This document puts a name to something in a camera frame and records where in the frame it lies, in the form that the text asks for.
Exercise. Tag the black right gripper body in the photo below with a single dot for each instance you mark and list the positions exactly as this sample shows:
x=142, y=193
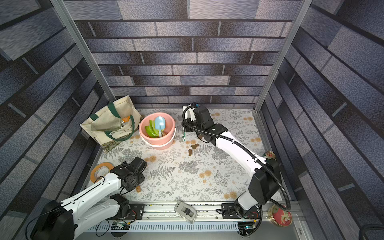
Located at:
x=186, y=124

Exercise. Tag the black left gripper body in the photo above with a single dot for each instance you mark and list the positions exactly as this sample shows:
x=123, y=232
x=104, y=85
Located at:
x=140, y=178

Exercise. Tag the blue trowel with soil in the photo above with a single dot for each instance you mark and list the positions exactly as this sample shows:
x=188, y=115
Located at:
x=160, y=125

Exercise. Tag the pink plastic bucket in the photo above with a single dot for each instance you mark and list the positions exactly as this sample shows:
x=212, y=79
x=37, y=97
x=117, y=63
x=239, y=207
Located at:
x=168, y=134

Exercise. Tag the green trowel yellow blue handle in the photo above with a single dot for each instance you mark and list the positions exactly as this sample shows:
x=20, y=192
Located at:
x=150, y=132

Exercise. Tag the green shovel brown handle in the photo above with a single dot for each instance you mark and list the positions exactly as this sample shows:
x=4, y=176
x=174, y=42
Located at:
x=152, y=126

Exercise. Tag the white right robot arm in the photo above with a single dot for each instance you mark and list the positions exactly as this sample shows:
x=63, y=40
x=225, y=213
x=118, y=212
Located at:
x=266, y=183

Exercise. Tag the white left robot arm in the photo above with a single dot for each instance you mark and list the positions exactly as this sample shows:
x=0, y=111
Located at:
x=105, y=199

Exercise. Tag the orange tape roll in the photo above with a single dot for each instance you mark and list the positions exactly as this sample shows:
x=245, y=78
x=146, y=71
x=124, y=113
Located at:
x=100, y=170

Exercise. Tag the cream canvas tote bag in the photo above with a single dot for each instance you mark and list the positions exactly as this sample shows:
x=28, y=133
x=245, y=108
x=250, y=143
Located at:
x=113, y=124

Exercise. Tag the round red gold tin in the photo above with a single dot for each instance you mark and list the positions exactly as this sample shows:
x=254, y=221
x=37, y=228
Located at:
x=279, y=217

